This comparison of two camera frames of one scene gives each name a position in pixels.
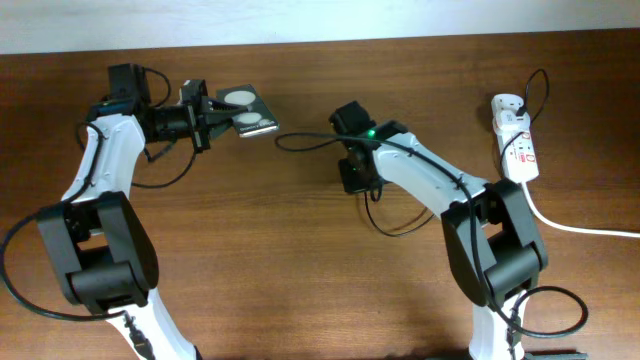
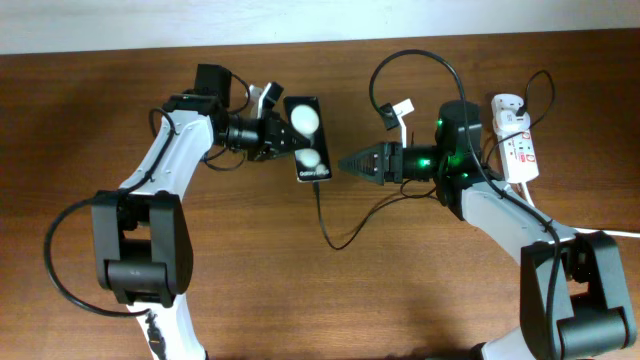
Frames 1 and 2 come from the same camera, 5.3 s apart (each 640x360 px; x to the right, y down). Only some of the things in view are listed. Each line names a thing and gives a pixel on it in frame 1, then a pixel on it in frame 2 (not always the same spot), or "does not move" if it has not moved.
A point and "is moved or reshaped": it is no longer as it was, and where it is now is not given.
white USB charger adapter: (509, 120) does not move
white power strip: (518, 155) does not move
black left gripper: (197, 110) to (270, 136)
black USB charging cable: (286, 138) to (495, 149)
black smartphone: (257, 119) is moved or reshaped
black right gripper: (351, 183) to (393, 165)
